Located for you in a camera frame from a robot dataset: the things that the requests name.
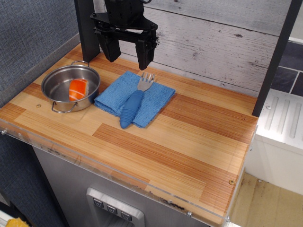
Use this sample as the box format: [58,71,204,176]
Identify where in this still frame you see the blue handled fork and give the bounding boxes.
[120,72,155,129]

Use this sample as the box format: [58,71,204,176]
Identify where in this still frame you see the black frame post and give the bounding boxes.
[252,0,303,117]
[74,0,100,62]

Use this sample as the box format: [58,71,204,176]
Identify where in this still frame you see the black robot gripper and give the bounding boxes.
[90,0,158,70]

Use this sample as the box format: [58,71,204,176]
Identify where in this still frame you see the grey toy fridge cabinet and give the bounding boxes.
[34,148,205,227]

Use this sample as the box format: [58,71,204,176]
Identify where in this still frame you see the black left frame post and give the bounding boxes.
[74,0,100,62]

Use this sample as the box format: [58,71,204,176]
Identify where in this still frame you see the yellow object bottom left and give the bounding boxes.
[5,218,29,227]

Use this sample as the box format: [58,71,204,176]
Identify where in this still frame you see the blue folded cloth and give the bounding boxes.
[95,71,175,128]

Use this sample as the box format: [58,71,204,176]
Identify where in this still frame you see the clear acrylic table edge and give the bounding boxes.
[0,118,232,225]

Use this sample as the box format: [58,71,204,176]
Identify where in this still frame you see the white toy sink unit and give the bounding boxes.
[245,89,303,194]

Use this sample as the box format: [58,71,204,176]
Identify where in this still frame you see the stainless steel pot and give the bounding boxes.
[41,61,101,114]

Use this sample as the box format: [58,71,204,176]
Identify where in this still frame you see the silver dispenser button panel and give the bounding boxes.
[86,187,145,227]

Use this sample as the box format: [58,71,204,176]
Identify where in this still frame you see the black right frame post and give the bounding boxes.
[252,0,303,117]

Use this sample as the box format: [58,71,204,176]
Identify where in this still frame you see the orange salmon sushi toy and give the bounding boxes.
[69,79,89,101]

